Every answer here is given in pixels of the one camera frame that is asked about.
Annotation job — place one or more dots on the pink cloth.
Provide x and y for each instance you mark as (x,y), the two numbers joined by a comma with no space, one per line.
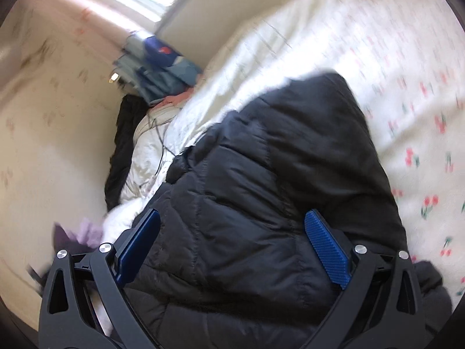
(174,99)

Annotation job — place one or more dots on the black puffer jacket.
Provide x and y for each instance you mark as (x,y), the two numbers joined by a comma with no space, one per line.
(254,189)

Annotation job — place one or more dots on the black garment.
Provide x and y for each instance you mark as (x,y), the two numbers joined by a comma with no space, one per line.
(123,152)

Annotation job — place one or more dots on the stack of blue folded clothes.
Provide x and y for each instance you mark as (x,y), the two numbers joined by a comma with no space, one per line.
(160,76)

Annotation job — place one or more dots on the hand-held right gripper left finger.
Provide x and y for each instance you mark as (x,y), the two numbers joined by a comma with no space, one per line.
(140,247)

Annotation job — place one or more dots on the wall socket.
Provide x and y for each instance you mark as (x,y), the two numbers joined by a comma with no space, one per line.
(114,77)

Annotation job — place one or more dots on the purple two-tone garment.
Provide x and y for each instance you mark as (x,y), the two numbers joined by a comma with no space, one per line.
(87,231)

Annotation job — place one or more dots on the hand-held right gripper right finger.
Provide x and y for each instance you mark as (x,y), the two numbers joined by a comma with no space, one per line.
(327,247)

